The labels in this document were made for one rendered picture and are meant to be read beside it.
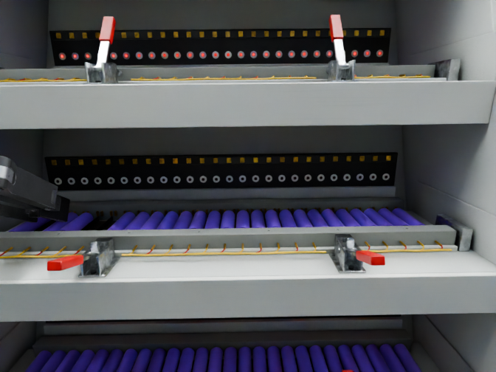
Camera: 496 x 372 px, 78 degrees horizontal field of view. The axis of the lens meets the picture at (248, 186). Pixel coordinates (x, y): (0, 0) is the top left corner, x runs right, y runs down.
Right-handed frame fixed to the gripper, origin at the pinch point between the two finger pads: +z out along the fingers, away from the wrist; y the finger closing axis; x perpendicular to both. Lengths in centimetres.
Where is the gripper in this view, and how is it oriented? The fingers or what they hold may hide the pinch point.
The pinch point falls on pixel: (34, 206)
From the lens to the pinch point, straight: 44.7
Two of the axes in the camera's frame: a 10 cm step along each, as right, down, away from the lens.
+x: -0.1, -9.7, 2.5
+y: 10.0, -0.1, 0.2
